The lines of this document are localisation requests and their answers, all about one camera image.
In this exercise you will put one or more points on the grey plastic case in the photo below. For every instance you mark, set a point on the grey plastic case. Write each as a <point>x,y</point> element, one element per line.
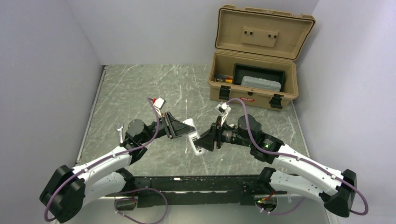
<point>261,83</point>

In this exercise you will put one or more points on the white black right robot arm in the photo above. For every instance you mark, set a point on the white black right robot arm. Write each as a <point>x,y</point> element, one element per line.
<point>335,189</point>

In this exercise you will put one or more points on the white remote control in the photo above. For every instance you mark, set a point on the white remote control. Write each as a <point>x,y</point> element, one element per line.
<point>194,136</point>

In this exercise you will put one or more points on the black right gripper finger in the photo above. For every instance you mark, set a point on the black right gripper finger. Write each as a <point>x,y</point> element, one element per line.
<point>207,145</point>
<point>210,134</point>

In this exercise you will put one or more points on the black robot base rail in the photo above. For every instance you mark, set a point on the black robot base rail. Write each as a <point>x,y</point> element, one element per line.
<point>196,190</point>

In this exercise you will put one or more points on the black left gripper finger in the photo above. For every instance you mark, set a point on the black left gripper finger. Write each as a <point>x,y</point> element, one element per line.
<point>181,129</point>
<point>173,122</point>

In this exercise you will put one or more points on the screwdrivers in toolbox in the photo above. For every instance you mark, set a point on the screwdrivers in toolbox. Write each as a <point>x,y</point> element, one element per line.
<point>223,78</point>

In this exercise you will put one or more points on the silver wrench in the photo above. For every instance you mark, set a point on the silver wrench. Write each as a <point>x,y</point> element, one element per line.
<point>119,130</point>

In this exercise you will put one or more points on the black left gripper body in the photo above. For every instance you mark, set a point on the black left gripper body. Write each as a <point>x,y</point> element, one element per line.
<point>165,127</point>

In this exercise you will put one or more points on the tan plastic toolbox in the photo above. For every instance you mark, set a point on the tan plastic toolbox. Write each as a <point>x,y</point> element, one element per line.
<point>258,37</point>

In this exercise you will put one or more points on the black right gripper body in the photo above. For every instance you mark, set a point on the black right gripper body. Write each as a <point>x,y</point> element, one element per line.
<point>224,134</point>

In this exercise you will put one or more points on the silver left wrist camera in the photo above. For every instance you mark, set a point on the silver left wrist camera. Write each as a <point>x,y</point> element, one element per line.
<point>158,104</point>

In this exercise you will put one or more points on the black toolbox tray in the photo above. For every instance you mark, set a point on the black toolbox tray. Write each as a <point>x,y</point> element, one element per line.
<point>241,70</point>

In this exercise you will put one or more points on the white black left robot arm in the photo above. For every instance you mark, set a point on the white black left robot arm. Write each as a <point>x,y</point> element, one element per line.
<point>70,189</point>

